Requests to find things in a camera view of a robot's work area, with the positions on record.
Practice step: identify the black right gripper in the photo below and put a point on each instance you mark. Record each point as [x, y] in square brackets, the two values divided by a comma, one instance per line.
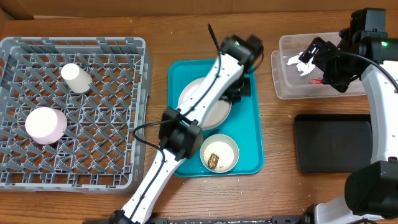
[319, 53]

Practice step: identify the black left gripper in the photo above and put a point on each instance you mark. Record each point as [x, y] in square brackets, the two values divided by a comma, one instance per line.
[237, 94]

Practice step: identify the red snack wrapper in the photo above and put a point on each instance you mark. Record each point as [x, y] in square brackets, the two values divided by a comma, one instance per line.
[316, 81]

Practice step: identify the white round plate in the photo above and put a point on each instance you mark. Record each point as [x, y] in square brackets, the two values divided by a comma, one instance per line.
[218, 113]

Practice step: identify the white napkin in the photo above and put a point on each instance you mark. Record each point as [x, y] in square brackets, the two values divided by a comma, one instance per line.
[304, 68]

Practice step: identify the grey bowl with rice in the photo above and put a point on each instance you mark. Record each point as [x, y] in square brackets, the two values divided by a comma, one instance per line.
[225, 148]

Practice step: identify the pale green cup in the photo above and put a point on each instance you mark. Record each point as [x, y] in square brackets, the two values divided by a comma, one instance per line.
[76, 78]

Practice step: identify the pink small bowl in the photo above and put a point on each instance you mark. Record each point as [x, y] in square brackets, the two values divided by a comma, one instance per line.
[45, 125]

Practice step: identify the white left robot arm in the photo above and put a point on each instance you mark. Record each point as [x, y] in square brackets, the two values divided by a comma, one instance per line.
[181, 131]

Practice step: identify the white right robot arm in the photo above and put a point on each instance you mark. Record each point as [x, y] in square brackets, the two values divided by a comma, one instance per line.
[365, 53]

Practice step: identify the teal plastic tray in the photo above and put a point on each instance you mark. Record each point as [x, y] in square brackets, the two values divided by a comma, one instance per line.
[243, 123]

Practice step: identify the clear plastic bin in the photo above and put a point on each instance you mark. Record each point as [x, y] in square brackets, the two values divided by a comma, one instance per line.
[287, 80]

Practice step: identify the brown food piece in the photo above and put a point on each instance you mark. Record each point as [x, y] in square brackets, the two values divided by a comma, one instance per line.
[213, 161]

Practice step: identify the black plastic tray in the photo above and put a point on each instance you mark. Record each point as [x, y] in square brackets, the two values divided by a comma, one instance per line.
[333, 142]

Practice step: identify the grey plastic dish rack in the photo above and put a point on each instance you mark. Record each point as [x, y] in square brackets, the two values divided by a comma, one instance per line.
[98, 152]

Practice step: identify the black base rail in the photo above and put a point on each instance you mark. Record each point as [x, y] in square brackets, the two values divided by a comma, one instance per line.
[279, 219]

